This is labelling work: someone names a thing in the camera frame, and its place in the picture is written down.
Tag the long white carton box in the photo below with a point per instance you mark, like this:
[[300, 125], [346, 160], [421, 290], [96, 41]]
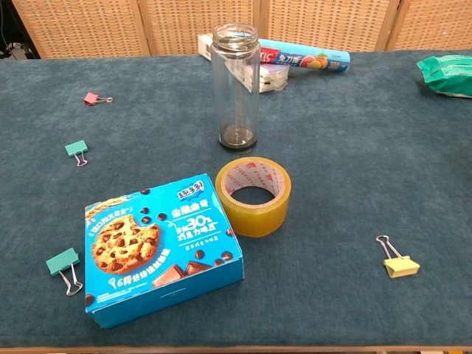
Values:
[[274, 79]]

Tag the teal binder clip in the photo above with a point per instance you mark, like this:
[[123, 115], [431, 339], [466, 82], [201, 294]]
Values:
[[62, 260], [76, 148]]

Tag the yellow binder clip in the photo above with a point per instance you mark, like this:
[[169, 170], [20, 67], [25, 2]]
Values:
[[402, 268]]

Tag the dark teal table cloth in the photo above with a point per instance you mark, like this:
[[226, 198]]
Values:
[[350, 166]]

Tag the yellow packing tape roll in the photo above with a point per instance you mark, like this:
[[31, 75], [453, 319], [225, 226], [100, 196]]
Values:
[[258, 219]]

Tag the clear glass jar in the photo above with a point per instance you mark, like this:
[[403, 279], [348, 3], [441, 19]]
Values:
[[236, 103]]

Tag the woven wicker folding screen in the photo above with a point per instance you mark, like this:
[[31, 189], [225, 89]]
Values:
[[92, 26]]

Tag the blue plastic wrap roll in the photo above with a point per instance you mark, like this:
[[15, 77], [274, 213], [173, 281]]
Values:
[[306, 59]]

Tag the green tissue pack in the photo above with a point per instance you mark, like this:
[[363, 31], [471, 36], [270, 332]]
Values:
[[448, 75]]

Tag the pink binder clip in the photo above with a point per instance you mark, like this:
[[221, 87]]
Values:
[[89, 99]]

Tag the blue cookie box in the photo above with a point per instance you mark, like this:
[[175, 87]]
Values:
[[162, 258]]

